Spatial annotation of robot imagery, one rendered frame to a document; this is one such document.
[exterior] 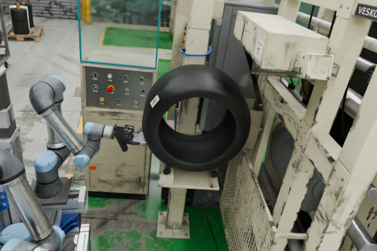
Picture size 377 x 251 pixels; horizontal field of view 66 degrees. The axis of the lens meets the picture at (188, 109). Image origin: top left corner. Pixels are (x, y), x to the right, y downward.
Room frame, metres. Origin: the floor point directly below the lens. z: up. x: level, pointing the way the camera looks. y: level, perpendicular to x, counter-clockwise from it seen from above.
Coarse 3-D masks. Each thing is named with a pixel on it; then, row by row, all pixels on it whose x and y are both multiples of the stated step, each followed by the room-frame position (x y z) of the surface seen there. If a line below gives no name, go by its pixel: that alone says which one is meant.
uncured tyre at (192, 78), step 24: (168, 72) 1.53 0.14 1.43; (192, 72) 1.43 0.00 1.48; (216, 72) 1.49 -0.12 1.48; (168, 96) 1.32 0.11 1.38; (192, 96) 1.32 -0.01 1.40; (216, 96) 1.34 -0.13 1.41; (240, 96) 1.39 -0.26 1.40; (144, 120) 1.34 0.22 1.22; (240, 120) 1.35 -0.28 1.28; (168, 144) 1.56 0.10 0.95; (192, 144) 1.61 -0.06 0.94; (216, 144) 1.59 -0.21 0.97; (240, 144) 1.36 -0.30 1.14; (192, 168) 1.33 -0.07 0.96
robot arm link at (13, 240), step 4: (8, 240) 0.65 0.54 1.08; (12, 240) 0.65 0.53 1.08; (16, 240) 0.65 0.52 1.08; (20, 240) 0.66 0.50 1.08; (4, 244) 0.64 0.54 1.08; (8, 244) 0.64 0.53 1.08; (12, 244) 0.64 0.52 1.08; (16, 244) 0.64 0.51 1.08; (20, 244) 0.64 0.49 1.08; (24, 244) 0.64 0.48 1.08; (28, 244) 0.64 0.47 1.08; (32, 244) 0.65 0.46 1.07; (4, 248) 0.62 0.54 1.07; (8, 248) 0.62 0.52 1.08; (12, 248) 0.62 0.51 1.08; (16, 248) 0.62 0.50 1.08; (20, 248) 0.63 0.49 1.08; (24, 248) 0.63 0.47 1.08; (28, 248) 0.63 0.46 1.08; (32, 248) 0.63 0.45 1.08
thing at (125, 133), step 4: (116, 124) 1.42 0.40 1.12; (116, 128) 1.39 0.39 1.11; (120, 128) 1.40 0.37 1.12; (124, 128) 1.40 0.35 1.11; (128, 128) 1.42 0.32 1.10; (132, 128) 1.43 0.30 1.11; (112, 132) 1.38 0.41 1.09; (116, 132) 1.40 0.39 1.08; (120, 132) 1.40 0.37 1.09; (124, 132) 1.38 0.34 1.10; (128, 132) 1.40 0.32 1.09; (132, 132) 1.39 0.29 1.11; (112, 136) 1.37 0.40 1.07; (116, 136) 1.39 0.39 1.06; (120, 136) 1.40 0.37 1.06; (124, 136) 1.38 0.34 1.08; (128, 136) 1.39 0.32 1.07; (132, 136) 1.40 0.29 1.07; (124, 140) 1.38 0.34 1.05; (128, 140) 1.38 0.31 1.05
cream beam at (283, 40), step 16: (240, 16) 1.62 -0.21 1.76; (256, 16) 1.56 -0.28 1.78; (272, 16) 1.65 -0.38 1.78; (240, 32) 1.55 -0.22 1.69; (256, 32) 1.28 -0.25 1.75; (272, 32) 1.13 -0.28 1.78; (288, 32) 1.17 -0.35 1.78; (304, 32) 1.22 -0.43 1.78; (272, 48) 1.13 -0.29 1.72; (288, 48) 1.13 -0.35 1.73; (304, 48) 1.14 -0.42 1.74; (320, 48) 1.15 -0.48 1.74; (272, 64) 1.13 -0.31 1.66; (288, 64) 1.14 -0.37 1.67
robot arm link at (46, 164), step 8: (40, 152) 1.31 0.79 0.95; (48, 152) 1.31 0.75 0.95; (56, 152) 1.34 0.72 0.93; (40, 160) 1.25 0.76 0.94; (48, 160) 1.25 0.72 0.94; (56, 160) 1.28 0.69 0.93; (40, 168) 1.21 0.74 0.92; (48, 168) 1.23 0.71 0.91; (56, 168) 1.27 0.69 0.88; (40, 176) 1.21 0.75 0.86; (48, 176) 1.22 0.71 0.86; (56, 176) 1.26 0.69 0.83
